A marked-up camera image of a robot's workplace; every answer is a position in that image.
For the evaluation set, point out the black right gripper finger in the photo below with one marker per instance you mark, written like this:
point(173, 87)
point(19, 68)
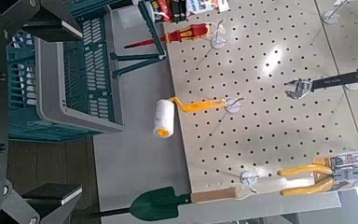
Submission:
point(52, 29)
point(51, 193)

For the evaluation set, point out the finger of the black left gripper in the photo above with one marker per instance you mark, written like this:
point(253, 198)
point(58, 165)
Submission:
point(178, 11)

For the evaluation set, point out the teal crate with grey rim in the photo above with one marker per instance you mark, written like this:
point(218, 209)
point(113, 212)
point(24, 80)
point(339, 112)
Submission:
point(49, 102)

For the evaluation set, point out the red and yellow screwdriver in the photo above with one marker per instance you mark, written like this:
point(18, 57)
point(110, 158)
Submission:
point(189, 32)

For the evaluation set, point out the white perforated pegboard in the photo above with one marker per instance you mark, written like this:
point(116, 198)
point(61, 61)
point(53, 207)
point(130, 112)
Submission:
point(261, 68)

